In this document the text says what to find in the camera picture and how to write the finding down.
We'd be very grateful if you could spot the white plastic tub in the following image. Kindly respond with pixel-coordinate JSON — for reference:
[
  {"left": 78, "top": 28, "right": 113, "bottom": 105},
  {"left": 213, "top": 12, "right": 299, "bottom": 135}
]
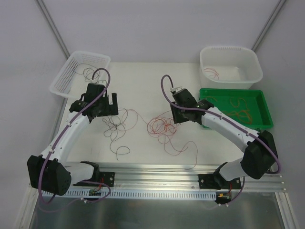
[{"left": 199, "top": 46, "right": 263, "bottom": 89}]

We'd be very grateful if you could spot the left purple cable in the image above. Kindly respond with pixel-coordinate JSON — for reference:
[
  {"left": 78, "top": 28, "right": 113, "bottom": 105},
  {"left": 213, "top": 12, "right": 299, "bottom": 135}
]
[{"left": 38, "top": 68, "right": 112, "bottom": 205}]

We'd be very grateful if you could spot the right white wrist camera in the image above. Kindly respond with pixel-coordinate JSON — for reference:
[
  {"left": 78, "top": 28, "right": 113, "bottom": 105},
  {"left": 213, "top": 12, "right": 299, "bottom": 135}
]
[{"left": 170, "top": 86, "right": 183, "bottom": 94}]

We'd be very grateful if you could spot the white slotted cable duct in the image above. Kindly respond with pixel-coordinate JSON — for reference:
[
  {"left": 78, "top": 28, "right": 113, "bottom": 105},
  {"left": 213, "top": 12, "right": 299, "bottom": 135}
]
[{"left": 64, "top": 188, "right": 216, "bottom": 201}]

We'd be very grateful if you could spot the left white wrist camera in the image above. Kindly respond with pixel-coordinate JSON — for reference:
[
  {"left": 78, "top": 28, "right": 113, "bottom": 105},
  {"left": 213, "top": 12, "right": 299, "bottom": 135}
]
[{"left": 97, "top": 81, "right": 107, "bottom": 85}]

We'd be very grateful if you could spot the black wire in basket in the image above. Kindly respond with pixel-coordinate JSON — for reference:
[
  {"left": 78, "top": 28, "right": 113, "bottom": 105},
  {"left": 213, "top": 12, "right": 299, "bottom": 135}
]
[{"left": 75, "top": 63, "right": 101, "bottom": 83}]

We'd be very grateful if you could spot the aluminium frame post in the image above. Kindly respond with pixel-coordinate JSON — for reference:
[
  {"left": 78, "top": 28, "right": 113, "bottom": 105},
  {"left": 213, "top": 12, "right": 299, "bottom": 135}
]
[
  {"left": 251, "top": 0, "right": 288, "bottom": 52},
  {"left": 35, "top": 0, "right": 70, "bottom": 59}
]

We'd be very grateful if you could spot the purple cable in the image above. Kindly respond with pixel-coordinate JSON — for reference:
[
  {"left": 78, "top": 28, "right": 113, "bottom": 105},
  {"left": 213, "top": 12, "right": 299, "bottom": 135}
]
[
  {"left": 38, "top": 68, "right": 112, "bottom": 205},
  {"left": 161, "top": 75, "right": 283, "bottom": 174}
]

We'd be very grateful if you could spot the red wire in tub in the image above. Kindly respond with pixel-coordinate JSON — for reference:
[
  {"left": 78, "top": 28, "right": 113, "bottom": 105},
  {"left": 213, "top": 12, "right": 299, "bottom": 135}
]
[{"left": 203, "top": 68, "right": 220, "bottom": 80}]

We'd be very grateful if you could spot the black wire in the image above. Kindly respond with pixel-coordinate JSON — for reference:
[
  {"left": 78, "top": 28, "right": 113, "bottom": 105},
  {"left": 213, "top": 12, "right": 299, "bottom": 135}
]
[
  {"left": 75, "top": 63, "right": 101, "bottom": 83},
  {"left": 102, "top": 107, "right": 131, "bottom": 161}
]

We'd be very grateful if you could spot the left aluminium frame post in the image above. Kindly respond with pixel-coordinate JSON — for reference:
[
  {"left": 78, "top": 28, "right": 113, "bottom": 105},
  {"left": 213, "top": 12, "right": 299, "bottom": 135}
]
[{"left": 35, "top": 0, "right": 70, "bottom": 59}]

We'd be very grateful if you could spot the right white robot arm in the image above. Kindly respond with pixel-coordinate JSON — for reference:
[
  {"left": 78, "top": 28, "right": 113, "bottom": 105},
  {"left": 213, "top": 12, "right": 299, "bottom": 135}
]
[{"left": 170, "top": 87, "right": 279, "bottom": 190}]

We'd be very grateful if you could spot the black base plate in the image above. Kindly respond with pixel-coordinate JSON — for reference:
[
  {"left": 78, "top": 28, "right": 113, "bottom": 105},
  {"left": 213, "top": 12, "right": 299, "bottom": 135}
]
[
  {"left": 73, "top": 171, "right": 115, "bottom": 187},
  {"left": 198, "top": 174, "right": 242, "bottom": 190}
]

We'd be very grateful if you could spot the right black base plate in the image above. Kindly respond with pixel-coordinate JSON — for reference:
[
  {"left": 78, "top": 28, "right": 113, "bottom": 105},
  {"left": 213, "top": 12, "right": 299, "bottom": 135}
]
[{"left": 198, "top": 174, "right": 242, "bottom": 190}]

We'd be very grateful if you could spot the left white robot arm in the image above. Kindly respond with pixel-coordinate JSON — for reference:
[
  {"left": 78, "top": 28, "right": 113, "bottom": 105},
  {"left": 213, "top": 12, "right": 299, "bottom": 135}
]
[{"left": 27, "top": 83, "right": 119, "bottom": 196}]

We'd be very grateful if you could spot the right aluminium frame post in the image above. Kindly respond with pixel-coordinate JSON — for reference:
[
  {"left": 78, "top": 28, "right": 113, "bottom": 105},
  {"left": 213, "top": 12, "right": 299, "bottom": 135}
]
[{"left": 251, "top": 0, "right": 288, "bottom": 52}]

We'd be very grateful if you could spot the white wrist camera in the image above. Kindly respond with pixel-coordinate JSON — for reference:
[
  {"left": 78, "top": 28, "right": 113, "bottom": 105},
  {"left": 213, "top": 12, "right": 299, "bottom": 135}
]
[
  {"left": 97, "top": 81, "right": 107, "bottom": 85},
  {"left": 170, "top": 86, "right": 183, "bottom": 94}
]

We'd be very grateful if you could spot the aluminium mounting rail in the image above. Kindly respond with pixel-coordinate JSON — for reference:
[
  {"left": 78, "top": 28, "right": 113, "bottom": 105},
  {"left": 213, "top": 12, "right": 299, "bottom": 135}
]
[{"left": 30, "top": 164, "right": 286, "bottom": 193}]

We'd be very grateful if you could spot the green plastic tray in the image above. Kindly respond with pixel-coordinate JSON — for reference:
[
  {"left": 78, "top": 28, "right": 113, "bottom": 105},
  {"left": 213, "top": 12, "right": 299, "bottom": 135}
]
[{"left": 199, "top": 88, "right": 274, "bottom": 130}]

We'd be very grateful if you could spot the white perforated plastic basket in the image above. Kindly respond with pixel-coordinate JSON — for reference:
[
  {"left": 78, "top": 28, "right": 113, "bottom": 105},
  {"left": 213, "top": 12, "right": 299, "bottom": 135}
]
[{"left": 50, "top": 51, "right": 111, "bottom": 99}]

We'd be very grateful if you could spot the red wire bundle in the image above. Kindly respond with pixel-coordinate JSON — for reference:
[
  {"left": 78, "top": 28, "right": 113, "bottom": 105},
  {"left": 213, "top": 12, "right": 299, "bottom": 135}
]
[{"left": 126, "top": 108, "right": 199, "bottom": 169}]

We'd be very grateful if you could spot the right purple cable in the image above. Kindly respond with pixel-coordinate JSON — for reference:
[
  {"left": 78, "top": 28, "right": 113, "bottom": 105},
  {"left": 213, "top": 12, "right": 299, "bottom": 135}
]
[{"left": 161, "top": 75, "right": 283, "bottom": 174}]

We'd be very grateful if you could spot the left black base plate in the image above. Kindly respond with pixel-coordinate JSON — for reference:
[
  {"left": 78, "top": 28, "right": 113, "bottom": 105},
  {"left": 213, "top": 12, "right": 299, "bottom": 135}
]
[{"left": 73, "top": 171, "right": 115, "bottom": 187}]

